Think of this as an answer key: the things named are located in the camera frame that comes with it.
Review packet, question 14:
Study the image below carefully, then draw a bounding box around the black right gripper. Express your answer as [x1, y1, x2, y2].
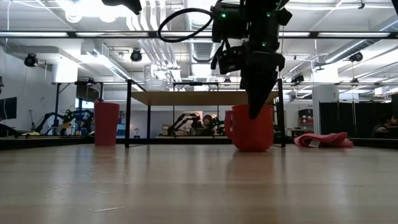
[241, 49, 286, 119]

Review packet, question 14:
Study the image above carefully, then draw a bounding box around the red mug with handle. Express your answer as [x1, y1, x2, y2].
[224, 104, 275, 152]

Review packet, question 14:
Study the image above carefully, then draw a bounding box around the tall dark red cup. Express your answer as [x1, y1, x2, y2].
[94, 102, 121, 147]

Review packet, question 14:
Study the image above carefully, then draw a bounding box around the wooden shelf with black legs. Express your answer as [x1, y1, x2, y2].
[124, 78, 287, 149]

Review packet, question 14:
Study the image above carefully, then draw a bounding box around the person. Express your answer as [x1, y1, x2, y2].
[371, 112, 398, 139]
[201, 114, 215, 135]

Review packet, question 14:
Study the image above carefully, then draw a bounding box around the overhead light bar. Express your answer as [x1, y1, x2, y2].
[0, 30, 398, 40]

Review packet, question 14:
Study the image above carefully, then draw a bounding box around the pink cloth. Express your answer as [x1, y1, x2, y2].
[294, 132, 354, 149]

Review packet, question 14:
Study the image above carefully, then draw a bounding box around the black partition curtain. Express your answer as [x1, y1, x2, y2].
[319, 101, 398, 138]

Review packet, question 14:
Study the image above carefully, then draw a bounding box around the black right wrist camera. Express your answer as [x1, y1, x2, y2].
[210, 39, 249, 75]

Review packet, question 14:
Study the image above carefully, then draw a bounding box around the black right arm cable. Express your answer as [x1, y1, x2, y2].
[157, 7, 215, 44]

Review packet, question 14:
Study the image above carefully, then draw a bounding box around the silver ventilation duct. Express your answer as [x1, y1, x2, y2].
[183, 0, 220, 65]

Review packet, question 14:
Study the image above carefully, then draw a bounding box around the background black metal frame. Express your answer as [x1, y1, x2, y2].
[51, 80, 105, 136]

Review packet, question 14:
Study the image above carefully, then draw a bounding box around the black aluminium table frame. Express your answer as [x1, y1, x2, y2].
[0, 136, 398, 151]

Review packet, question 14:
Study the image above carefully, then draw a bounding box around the black wall monitor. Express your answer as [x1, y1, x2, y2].
[0, 96, 18, 121]

